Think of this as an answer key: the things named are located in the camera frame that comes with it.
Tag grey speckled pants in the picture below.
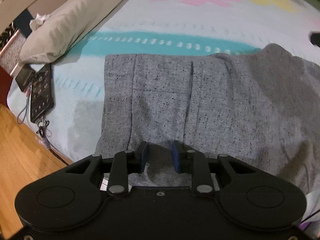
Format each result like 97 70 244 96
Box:
95 44 319 193

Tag black patterned phone case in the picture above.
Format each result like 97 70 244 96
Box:
30 63 54 124

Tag small black box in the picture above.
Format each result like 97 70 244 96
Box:
15 64 36 92

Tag beige pillow near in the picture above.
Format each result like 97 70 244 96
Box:
20 0 123 63

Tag floral bed sheet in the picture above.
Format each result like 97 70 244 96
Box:
7 0 320 228

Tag crumpled white tissue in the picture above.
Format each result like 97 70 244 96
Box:
29 14 50 31

